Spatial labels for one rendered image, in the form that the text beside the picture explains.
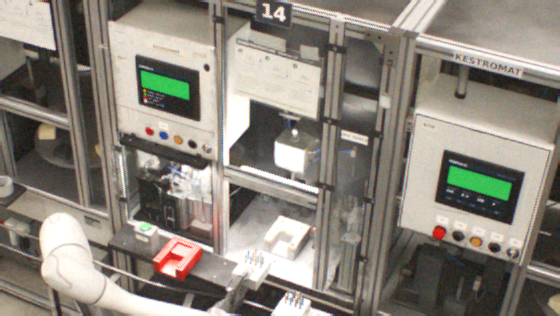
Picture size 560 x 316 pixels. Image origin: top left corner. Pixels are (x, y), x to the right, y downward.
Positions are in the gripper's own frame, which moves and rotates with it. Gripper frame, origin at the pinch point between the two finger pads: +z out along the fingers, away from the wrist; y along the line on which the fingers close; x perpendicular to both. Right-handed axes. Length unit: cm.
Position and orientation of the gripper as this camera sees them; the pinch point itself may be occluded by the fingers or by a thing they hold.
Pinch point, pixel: (246, 278)
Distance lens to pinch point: 313.3
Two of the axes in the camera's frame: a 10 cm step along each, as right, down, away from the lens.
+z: 4.5, -5.7, 6.9
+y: 0.0, -7.7, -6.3
